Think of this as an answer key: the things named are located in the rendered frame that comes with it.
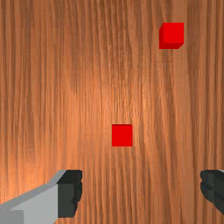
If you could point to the red cube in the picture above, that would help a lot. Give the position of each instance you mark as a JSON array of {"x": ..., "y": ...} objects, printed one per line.
[
  {"x": 172, "y": 35},
  {"x": 122, "y": 135}
]

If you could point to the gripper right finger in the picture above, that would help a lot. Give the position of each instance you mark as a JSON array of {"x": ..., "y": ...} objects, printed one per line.
[{"x": 214, "y": 186}]

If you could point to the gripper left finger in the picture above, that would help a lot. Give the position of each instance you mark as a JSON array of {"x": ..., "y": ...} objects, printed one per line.
[{"x": 43, "y": 201}]

